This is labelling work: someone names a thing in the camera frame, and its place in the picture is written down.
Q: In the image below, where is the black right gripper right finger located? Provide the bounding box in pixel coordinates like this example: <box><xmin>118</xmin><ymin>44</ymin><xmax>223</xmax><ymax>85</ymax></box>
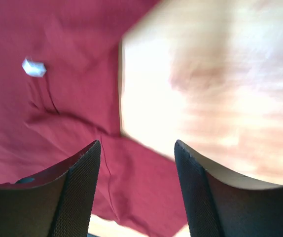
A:
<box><xmin>174</xmin><ymin>140</ymin><xmax>283</xmax><ymax>237</ymax></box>

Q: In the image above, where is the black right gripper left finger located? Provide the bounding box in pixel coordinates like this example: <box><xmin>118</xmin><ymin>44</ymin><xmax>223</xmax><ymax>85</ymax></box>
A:
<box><xmin>0</xmin><ymin>141</ymin><xmax>101</xmax><ymax>237</ymax></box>

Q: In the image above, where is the dark red t shirt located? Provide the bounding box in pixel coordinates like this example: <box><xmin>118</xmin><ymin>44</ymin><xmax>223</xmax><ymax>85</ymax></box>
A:
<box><xmin>0</xmin><ymin>0</ymin><xmax>187</xmax><ymax>237</ymax></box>

